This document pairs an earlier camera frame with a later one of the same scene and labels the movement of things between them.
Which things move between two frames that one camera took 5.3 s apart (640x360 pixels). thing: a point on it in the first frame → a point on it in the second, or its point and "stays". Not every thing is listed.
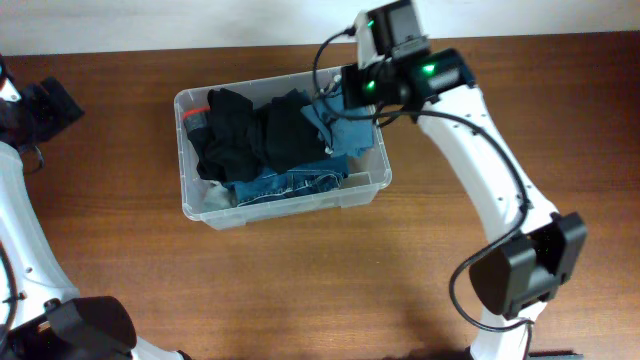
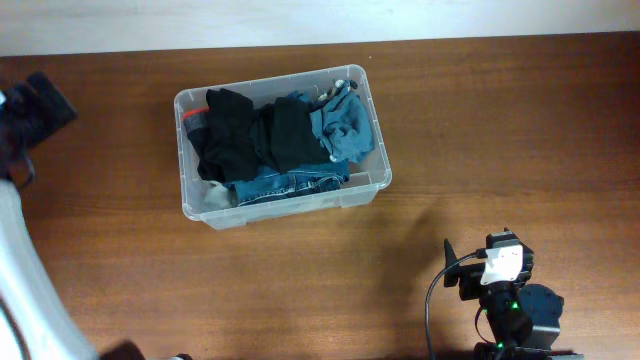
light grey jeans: x=216 y=196 stays
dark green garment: x=284 y=135 stays
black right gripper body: x=363 y=88 → x=470 y=274
